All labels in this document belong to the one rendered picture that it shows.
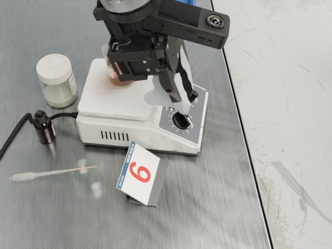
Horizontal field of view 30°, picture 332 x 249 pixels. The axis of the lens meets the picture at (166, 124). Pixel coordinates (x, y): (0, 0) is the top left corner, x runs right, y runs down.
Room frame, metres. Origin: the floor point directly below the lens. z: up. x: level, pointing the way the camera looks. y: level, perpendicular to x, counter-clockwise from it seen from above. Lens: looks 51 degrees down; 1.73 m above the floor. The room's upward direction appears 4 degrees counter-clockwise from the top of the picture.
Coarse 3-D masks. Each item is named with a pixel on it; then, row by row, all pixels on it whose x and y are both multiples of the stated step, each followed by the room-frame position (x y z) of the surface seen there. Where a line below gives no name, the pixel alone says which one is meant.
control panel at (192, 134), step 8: (200, 88) 0.71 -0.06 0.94; (200, 96) 0.69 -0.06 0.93; (192, 104) 0.67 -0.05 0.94; (200, 104) 0.68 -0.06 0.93; (168, 112) 0.64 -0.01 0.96; (192, 112) 0.66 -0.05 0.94; (200, 112) 0.66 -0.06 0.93; (160, 120) 0.62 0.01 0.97; (168, 120) 0.63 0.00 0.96; (192, 120) 0.64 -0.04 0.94; (200, 120) 0.64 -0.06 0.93; (168, 128) 0.61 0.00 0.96; (176, 128) 0.62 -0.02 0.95; (192, 128) 0.62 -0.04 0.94; (200, 128) 0.63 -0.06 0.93; (184, 136) 0.60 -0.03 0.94; (192, 136) 0.61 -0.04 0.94
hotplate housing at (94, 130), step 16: (160, 112) 0.64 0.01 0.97; (80, 128) 0.63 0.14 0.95; (96, 128) 0.62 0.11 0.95; (112, 128) 0.62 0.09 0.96; (128, 128) 0.61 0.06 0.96; (144, 128) 0.61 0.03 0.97; (160, 128) 0.61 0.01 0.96; (96, 144) 0.63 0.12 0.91; (112, 144) 0.62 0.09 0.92; (128, 144) 0.61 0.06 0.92; (144, 144) 0.61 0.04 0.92; (160, 144) 0.60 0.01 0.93; (176, 144) 0.60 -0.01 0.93; (192, 144) 0.60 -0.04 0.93
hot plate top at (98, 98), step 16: (96, 64) 0.73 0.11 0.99; (96, 80) 0.70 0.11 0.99; (144, 80) 0.69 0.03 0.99; (96, 96) 0.66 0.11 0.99; (112, 96) 0.66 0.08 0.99; (128, 96) 0.66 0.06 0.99; (80, 112) 0.63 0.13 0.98; (96, 112) 0.63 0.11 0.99; (112, 112) 0.63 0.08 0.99; (128, 112) 0.62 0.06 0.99; (144, 112) 0.62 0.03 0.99
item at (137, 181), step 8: (136, 152) 0.59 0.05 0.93; (144, 152) 0.59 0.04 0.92; (136, 160) 0.57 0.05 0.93; (144, 160) 0.58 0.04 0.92; (152, 160) 0.58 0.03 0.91; (128, 168) 0.55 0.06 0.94; (136, 168) 0.56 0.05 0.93; (144, 168) 0.56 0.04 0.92; (152, 168) 0.57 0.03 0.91; (128, 176) 0.54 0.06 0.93; (136, 176) 0.55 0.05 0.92; (144, 176) 0.55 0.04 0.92; (128, 184) 0.53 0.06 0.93; (136, 184) 0.53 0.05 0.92; (144, 184) 0.54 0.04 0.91; (136, 192) 0.52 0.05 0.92; (144, 192) 0.52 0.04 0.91; (144, 200) 0.51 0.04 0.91
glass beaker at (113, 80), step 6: (102, 42) 0.71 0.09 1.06; (108, 42) 0.72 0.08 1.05; (102, 48) 0.69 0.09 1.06; (108, 48) 0.71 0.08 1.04; (108, 60) 0.68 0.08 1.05; (108, 66) 0.68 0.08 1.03; (108, 72) 0.68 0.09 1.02; (114, 72) 0.68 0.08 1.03; (120, 72) 0.67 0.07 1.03; (108, 78) 0.69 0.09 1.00; (114, 78) 0.68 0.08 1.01; (114, 84) 0.68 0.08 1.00; (120, 84) 0.67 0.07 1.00; (126, 84) 0.68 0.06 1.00; (132, 84) 0.68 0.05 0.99
